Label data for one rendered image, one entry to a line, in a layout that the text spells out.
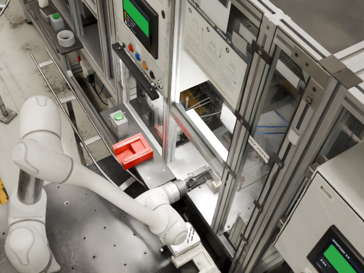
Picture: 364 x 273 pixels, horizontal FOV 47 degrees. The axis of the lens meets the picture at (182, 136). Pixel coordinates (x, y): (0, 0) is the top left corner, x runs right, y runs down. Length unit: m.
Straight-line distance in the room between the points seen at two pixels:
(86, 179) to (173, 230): 0.39
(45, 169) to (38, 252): 0.57
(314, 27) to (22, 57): 3.25
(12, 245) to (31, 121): 0.60
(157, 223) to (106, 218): 0.57
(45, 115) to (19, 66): 2.44
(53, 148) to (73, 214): 0.80
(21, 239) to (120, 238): 0.48
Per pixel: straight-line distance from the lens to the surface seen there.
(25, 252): 1.88
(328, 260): 1.17
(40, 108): 1.52
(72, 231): 2.15
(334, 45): 1.01
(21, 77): 3.83
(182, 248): 1.82
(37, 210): 1.96
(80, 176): 1.51
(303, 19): 1.05
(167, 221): 1.64
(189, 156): 2.06
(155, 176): 1.99
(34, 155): 1.40
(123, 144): 2.03
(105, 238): 2.12
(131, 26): 1.66
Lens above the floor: 2.61
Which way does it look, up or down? 53 degrees down
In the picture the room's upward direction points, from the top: 5 degrees clockwise
